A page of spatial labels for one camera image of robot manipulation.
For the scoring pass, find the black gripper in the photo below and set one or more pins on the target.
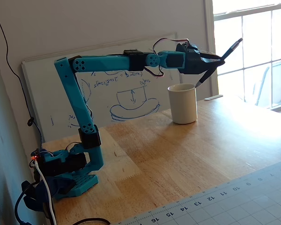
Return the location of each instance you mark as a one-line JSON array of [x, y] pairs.
[[195, 58]]

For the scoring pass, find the dark blue pen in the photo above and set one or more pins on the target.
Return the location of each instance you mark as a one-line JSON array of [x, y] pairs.
[[231, 48]]

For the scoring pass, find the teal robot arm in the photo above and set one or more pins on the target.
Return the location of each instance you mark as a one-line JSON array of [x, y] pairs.
[[70, 89]]

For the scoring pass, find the white ceramic mug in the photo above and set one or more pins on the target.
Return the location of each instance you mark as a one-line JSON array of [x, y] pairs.
[[182, 105]]

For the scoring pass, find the flat white stick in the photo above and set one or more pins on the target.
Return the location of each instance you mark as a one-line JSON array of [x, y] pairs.
[[213, 97]]

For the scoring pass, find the white framed window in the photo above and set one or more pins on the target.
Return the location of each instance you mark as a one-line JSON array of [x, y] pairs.
[[242, 28]]

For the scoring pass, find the outdoor chair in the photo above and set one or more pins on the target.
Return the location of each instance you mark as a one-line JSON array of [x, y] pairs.
[[279, 79]]

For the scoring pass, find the grey gridded cutting mat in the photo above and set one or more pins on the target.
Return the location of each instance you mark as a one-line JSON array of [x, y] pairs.
[[236, 204]]

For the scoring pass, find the whiteboard with blue writing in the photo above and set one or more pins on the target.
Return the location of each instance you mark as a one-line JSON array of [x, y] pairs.
[[49, 93]]

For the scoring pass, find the dark blue clamp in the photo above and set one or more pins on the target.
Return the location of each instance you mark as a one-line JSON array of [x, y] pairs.
[[59, 185]]

